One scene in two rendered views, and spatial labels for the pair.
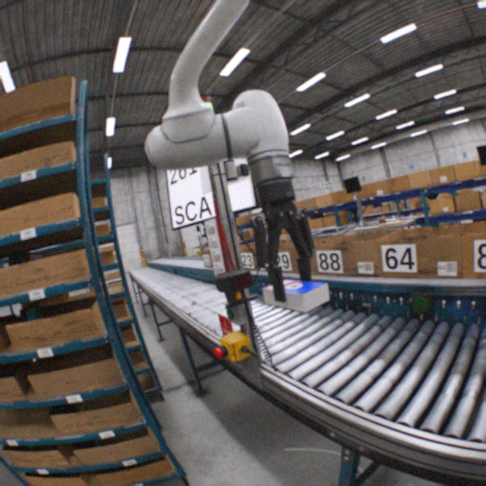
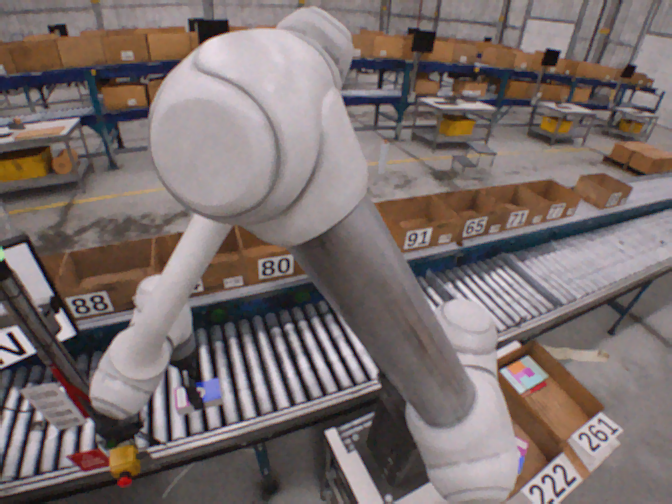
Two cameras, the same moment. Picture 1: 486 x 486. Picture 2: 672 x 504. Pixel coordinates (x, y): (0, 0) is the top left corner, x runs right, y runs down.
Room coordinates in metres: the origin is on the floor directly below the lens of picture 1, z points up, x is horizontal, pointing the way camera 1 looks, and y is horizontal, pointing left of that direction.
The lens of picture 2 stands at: (0.09, 0.36, 1.95)
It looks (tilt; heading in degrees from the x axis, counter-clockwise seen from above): 36 degrees down; 275
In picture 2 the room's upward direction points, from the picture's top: 4 degrees clockwise
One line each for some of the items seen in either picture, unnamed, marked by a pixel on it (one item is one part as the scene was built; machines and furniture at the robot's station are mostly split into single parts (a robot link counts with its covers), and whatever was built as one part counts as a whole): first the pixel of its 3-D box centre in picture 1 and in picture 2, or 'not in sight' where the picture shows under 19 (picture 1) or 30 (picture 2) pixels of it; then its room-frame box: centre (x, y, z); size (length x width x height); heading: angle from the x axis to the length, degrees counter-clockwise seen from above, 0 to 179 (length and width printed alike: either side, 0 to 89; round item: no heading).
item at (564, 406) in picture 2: not in sight; (542, 391); (-0.71, -0.43, 0.80); 0.38 x 0.28 x 0.10; 123
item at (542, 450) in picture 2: not in sight; (493, 432); (-0.46, -0.24, 0.80); 0.38 x 0.28 x 0.10; 125
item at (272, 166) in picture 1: (271, 171); (176, 340); (0.50, -0.08, 1.30); 0.09 x 0.09 x 0.06
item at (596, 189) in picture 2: not in sight; (602, 190); (-1.87, -2.33, 0.96); 0.39 x 0.29 x 0.17; 30
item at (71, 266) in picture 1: (45, 272); not in sight; (0.74, 0.79, 1.19); 0.40 x 0.30 x 0.10; 120
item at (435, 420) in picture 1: (458, 371); (283, 356); (0.36, -0.50, 0.72); 0.52 x 0.05 x 0.05; 120
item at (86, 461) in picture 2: (232, 334); (101, 457); (0.80, 0.10, 0.85); 0.16 x 0.01 x 0.13; 30
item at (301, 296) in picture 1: (294, 293); (198, 396); (0.50, -0.08, 1.04); 0.13 x 0.07 x 0.04; 30
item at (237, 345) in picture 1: (239, 350); (137, 461); (0.69, 0.07, 0.84); 0.15 x 0.09 x 0.07; 30
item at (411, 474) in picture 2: not in sight; (408, 432); (-0.13, -0.15, 0.91); 0.26 x 0.26 x 0.33; 34
